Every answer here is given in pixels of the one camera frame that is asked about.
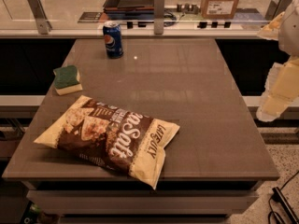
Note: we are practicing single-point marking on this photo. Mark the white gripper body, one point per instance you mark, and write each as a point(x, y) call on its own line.
point(291, 32)

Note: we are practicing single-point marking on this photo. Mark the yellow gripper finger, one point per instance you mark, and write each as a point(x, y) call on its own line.
point(270, 31)
point(281, 88)

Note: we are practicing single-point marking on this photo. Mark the brown chip bag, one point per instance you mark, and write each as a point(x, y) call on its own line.
point(113, 138)

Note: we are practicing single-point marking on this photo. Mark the blue pepsi can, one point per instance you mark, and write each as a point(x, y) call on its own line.
point(112, 38)

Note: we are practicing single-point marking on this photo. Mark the cardboard box with label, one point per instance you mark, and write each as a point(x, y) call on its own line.
point(218, 9)

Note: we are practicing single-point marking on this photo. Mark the black power strip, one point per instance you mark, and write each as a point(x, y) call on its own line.
point(278, 197)

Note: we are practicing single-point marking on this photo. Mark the green yellow sponge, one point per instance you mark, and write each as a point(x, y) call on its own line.
point(67, 80)

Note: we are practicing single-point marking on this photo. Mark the right metal glass bracket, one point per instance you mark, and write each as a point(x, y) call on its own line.
point(275, 7)

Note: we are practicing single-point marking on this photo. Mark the metal glass bracket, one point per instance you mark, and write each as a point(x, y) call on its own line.
point(42, 23)
point(158, 17)
point(275, 7)

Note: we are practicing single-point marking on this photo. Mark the middle metal glass bracket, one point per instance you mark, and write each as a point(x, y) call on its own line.
point(158, 17)

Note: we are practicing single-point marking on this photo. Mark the left metal glass bracket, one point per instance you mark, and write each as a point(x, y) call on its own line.
point(42, 23)

